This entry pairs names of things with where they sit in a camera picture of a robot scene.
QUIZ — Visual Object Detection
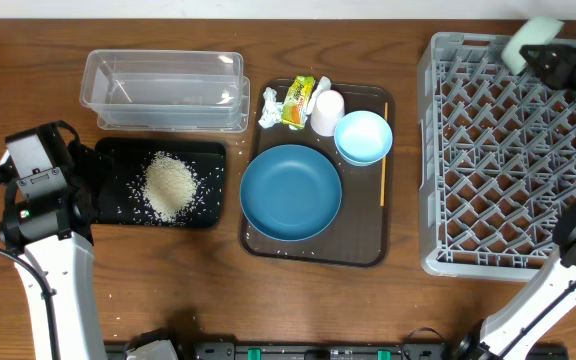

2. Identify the mint green bowl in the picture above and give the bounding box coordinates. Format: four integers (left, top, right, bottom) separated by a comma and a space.
501, 16, 564, 75

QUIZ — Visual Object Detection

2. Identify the pile of white rice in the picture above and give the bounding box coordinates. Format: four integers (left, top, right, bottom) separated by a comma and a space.
125, 151, 223, 228

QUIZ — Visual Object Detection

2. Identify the wooden chopstick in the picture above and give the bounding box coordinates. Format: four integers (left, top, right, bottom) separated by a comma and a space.
380, 102, 389, 207

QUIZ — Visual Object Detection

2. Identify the light blue bowl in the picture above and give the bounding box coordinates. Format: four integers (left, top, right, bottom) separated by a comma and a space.
333, 110, 394, 166

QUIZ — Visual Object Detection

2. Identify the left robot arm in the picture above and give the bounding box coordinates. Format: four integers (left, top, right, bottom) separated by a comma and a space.
0, 121, 107, 359

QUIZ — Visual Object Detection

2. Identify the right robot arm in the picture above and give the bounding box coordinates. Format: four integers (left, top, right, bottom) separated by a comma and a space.
451, 17, 576, 360

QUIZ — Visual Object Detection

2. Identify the grey dishwasher rack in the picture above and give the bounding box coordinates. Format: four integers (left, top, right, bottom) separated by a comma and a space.
417, 32, 576, 282

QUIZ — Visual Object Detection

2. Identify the black rectangular tray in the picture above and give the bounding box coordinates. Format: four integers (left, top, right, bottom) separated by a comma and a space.
95, 137, 226, 229

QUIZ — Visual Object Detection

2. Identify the clear plastic bin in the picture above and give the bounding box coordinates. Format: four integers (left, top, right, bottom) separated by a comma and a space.
79, 49, 250, 133

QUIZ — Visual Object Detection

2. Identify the crumpled white paper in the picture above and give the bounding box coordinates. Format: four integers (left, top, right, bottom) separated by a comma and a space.
258, 87, 283, 129

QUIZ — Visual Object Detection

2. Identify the yellow green snack wrapper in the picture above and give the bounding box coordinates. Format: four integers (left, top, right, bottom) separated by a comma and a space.
281, 75, 315, 129

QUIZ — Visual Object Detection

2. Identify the white paper cup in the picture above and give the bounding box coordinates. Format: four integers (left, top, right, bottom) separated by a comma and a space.
310, 90, 345, 137

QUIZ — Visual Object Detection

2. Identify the white tissue piece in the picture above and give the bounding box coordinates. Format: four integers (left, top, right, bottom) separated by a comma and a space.
306, 76, 332, 115

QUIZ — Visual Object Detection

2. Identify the brown serving tray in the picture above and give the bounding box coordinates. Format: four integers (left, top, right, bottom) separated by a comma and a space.
237, 77, 396, 269

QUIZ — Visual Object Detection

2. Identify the left black cable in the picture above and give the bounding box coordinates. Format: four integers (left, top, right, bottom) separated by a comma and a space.
0, 179, 62, 360

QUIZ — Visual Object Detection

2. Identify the black cable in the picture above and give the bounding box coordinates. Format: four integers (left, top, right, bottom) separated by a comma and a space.
0, 179, 62, 360
497, 279, 576, 359

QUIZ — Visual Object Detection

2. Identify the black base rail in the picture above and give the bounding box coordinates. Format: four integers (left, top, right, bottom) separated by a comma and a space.
105, 327, 569, 360

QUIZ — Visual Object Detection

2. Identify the right black cable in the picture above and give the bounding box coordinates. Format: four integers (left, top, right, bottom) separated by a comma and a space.
497, 279, 576, 359

